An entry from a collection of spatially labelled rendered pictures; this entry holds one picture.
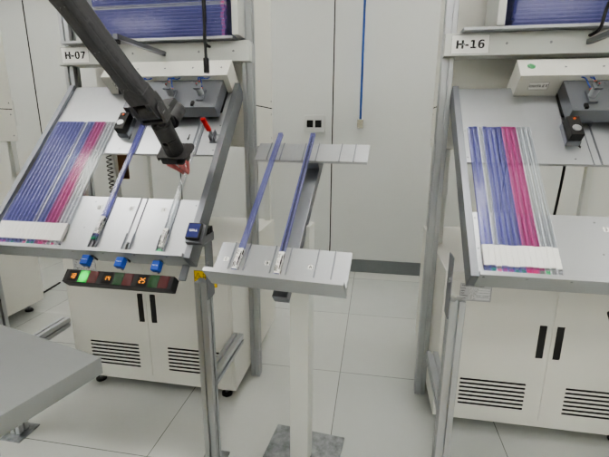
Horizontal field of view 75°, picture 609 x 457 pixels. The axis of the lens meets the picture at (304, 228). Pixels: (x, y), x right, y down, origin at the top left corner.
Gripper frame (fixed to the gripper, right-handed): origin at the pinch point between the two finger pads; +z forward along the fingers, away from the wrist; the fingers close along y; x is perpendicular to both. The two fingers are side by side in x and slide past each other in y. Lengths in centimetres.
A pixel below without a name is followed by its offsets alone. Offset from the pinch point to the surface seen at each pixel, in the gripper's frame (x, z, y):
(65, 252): 30.6, 3.6, 30.1
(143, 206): 13.4, 1.9, 10.5
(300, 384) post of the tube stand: 52, 38, -41
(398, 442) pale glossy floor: 61, 72, -73
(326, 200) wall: -106, 145, -24
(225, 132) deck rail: -16.1, -1.8, -9.8
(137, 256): 30.5, 3.1, 6.2
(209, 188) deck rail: 6.5, 0.4, -10.0
